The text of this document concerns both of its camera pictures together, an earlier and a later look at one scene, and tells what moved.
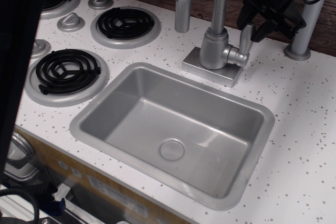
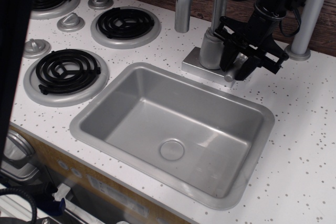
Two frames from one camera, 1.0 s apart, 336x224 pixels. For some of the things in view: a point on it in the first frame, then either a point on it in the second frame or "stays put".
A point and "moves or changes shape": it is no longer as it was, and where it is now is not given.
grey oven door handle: (25, 173) stays put
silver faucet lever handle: (231, 54) moves or changes shape
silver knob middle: (72, 22) stays put
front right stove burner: (66, 78) stays put
